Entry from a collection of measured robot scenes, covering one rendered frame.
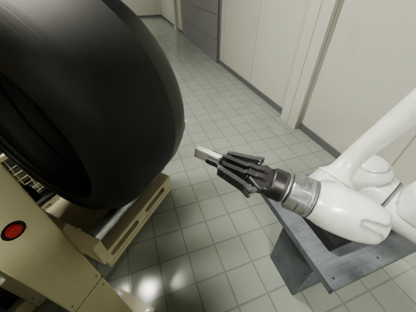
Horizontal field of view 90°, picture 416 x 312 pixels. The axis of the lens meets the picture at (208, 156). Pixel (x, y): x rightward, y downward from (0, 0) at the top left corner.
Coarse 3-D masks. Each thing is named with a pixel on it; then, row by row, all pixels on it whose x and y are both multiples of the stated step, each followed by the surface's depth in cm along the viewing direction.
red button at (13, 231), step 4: (16, 224) 46; (8, 228) 45; (12, 228) 45; (16, 228) 46; (20, 228) 47; (8, 232) 44; (12, 232) 45; (16, 232) 46; (20, 232) 47; (8, 236) 45; (12, 236) 45
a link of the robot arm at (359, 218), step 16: (320, 192) 44; (336, 192) 43; (352, 192) 44; (320, 208) 43; (336, 208) 42; (352, 208) 41; (368, 208) 41; (320, 224) 44; (336, 224) 42; (352, 224) 41; (368, 224) 41; (384, 224) 41; (352, 240) 44; (368, 240) 42
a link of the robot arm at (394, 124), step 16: (400, 112) 46; (384, 128) 49; (400, 128) 47; (352, 144) 57; (368, 144) 52; (384, 144) 51; (336, 160) 59; (352, 160) 56; (320, 176) 57; (336, 176) 55; (352, 176) 57
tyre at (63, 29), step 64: (0, 0) 32; (64, 0) 37; (0, 64) 34; (64, 64) 33; (128, 64) 41; (0, 128) 66; (64, 128) 38; (128, 128) 41; (64, 192) 64; (128, 192) 50
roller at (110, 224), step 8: (136, 200) 72; (120, 208) 67; (128, 208) 69; (104, 216) 65; (112, 216) 65; (120, 216) 66; (96, 224) 63; (104, 224) 62; (112, 224) 64; (96, 232) 60; (104, 232) 62
